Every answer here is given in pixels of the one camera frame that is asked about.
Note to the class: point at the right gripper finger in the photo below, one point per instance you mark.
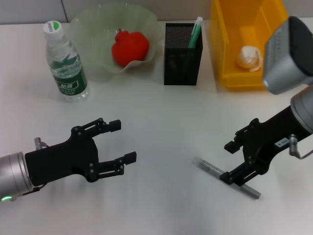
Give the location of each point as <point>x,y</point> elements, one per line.
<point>234,177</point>
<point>232,146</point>

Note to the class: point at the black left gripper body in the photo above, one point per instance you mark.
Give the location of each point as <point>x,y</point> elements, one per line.
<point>61,161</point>

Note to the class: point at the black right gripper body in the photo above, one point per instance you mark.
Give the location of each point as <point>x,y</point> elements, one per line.
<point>274,137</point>

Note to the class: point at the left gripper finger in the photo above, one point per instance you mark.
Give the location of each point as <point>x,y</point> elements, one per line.
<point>115,125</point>
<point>129,157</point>

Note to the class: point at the grey marker pen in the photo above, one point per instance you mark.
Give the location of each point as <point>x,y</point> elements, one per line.
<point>210,168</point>

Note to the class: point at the clear water bottle green label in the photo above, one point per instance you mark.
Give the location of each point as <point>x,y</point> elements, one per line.
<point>68,73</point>

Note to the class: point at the white garlic bulb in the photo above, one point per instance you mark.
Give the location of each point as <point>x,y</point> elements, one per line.
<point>249,58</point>

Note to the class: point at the green pen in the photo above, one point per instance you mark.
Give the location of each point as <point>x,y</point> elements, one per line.
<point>195,34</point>

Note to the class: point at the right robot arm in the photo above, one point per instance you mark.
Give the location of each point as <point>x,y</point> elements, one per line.
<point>286,61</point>

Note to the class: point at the black mesh pen holder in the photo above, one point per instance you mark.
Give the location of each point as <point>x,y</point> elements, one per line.
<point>183,71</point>

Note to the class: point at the yellow plastic bin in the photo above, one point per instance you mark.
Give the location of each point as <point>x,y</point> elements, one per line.
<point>227,49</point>

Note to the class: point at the pale green glass bowl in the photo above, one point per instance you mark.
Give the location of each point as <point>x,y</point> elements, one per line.
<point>93,29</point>

